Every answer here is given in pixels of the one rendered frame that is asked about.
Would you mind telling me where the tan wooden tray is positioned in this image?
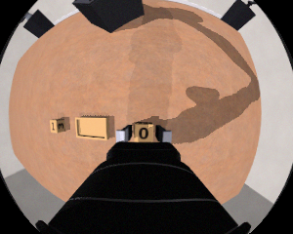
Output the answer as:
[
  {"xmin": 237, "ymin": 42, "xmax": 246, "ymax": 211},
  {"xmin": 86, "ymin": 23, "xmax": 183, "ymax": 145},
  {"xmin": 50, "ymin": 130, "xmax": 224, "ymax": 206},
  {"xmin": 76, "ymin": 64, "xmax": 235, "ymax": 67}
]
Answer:
[{"xmin": 75, "ymin": 117, "xmax": 109, "ymax": 140}]

